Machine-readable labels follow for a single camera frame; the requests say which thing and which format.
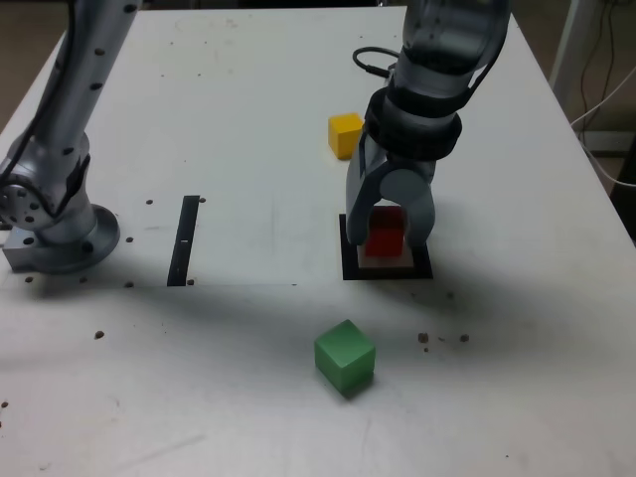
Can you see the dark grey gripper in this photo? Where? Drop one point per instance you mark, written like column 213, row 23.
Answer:
column 412, row 163

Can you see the red cube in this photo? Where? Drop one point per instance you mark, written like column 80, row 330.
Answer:
column 385, row 243

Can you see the yellow cube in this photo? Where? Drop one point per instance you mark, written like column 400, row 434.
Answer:
column 343, row 136

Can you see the green cube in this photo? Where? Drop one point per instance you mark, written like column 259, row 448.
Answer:
column 343, row 358

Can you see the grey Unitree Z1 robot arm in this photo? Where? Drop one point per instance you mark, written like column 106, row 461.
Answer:
column 64, row 124

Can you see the black tape square outline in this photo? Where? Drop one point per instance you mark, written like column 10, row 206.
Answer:
column 387, row 274

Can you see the black tape strip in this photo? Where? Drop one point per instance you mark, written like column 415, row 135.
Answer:
column 182, row 243

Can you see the white horizontal bar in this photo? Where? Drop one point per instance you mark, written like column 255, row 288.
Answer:
column 611, row 140

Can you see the white metal post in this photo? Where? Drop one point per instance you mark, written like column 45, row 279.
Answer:
column 566, row 49

